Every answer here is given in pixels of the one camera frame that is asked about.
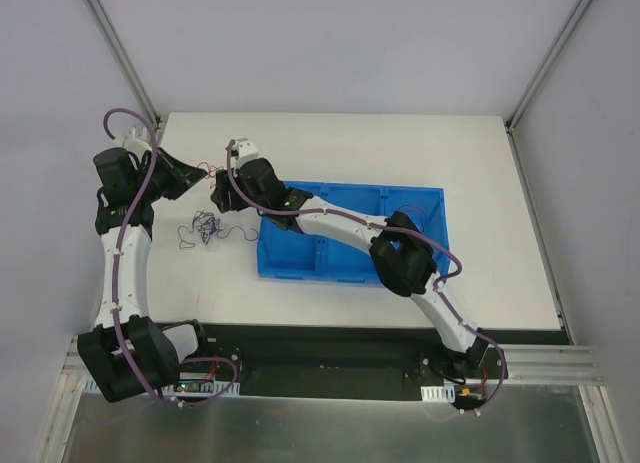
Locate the aluminium frame rail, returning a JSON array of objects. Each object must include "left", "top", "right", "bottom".
[{"left": 64, "top": 332, "right": 606, "bottom": 384}]

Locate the right white cable duct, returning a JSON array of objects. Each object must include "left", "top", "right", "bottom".
[{"left": 420, "top": 384, "right": 456, "bottom": 404}]

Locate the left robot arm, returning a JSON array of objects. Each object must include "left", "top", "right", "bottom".
[{"left": 77, "top": 147, "right": 212, "bottom": 403}]

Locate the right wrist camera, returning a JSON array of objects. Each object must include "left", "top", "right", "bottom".
[{"left": 227, "top": 138, "right": 259, "bottom": 169}]

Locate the aluminium corner post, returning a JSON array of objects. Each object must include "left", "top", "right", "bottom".
[
  {"left": 505, "top": 0, "right": 596, "bottom": 134},
  {"left": 82, "top": 0, "right": 163, "bottom": 129}
]

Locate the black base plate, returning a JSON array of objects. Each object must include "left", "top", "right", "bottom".
[{"left": 182, "top": 324, "right": 508, "bottom": 402}]

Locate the blue three-compartment bin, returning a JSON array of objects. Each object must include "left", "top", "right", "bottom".
[{"left": 257, "top": 180, "right": 449, "bottom": 285}]

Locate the left white cable duct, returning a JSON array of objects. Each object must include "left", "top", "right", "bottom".
[{"left": 171, "top": 379, "right": 240, "bottom": 399}]

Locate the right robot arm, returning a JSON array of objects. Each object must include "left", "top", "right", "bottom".
[{"left": 211, "top": 158, "right": 490, "bottom": 380}]

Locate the white cable duct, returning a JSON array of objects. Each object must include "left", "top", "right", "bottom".
[
  {"left": 171, "top": 379, "right": 240, "bottom": 399},
  {"left": 420, "top": 384, "right": 456, "bottom": 404}
]

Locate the right aluminium corner post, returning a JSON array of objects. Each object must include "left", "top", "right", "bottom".
[{"left": 505, "top": 0, "right": 596, "bottom": 134}]

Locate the left aluminium corner post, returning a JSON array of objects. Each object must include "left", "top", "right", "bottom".
[{"left": 82, "top": 0, "right": 163, "bottom": 129}]

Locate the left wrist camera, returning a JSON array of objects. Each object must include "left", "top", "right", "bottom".
[{"left": 113, "top": 127, "right": 152, "bottom": 158}]

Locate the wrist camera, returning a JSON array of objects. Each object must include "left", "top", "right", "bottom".
[
  {"left": 113, "top": 127, "right": 152, "bottom": 158},
  {"left": 227, "top": 138, "right": 259, "bottom": 169}
]

